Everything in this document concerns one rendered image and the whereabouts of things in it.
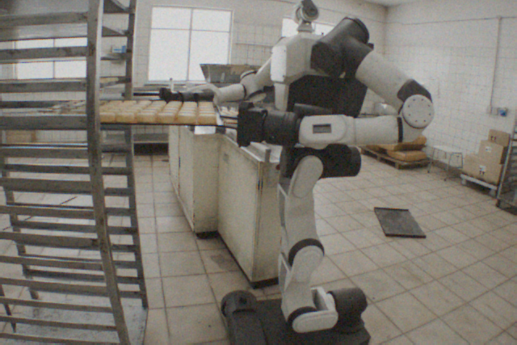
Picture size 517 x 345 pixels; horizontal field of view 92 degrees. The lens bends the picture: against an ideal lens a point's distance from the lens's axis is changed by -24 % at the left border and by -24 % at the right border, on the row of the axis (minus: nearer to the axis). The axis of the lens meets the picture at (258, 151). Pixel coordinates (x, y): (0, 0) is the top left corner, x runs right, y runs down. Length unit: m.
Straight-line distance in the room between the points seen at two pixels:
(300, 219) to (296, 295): 0.36
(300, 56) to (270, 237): 1.14
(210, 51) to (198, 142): 3.43
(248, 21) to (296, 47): 4.67
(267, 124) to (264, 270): 1.26
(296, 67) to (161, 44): 4.57
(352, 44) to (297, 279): 0.84
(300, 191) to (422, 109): 0.50
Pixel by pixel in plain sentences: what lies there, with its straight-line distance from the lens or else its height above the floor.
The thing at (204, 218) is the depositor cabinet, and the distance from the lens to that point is 2.41.
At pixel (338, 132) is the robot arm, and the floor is 1.15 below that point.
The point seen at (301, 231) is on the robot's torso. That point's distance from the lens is 1.17.
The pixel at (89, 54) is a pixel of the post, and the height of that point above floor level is 1.31.
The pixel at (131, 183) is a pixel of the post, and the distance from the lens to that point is 1.34.
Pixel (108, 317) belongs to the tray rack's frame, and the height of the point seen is 0.15.
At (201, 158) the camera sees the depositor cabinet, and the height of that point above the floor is 0.66.
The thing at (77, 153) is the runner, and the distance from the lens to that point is 0.90.
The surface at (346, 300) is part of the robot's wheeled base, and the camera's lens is 1.49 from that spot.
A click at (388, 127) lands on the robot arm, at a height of 1.18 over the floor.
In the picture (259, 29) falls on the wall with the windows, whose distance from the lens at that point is 5.64.
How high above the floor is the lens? 1.27
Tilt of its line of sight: 14 degrees down
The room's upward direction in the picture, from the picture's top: 4 degrees clockwise
